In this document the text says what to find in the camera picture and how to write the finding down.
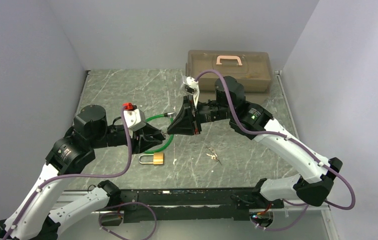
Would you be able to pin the silver key bunch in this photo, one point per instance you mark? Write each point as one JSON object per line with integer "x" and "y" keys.
{"x": 213, "y": 155}

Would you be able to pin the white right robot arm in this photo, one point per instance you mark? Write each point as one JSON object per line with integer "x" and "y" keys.
{"x": 315, "y": 177}

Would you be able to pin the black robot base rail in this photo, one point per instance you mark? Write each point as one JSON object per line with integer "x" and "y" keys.
{"x": 236, "y": 203}

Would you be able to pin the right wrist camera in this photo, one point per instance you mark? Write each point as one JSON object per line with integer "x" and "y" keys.
{"x": 191, "y": 86}

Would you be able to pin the brass padlock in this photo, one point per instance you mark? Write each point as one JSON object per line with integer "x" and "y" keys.
{"x": 157, "y": 158}

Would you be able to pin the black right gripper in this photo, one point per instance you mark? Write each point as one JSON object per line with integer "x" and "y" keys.
{"x": 186, "y": 123}

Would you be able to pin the green cable lock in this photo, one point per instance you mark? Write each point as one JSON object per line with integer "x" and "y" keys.
{"x": 170, "y": 139}

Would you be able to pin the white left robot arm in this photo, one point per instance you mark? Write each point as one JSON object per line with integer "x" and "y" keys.
{"x": 36, "y": 218}

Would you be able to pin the brown plastic toolbox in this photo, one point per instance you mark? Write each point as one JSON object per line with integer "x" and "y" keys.
{"x": 250, "y": 68}

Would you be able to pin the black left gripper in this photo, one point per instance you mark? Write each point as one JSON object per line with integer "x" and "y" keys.
{"x": 140, "y": 145}

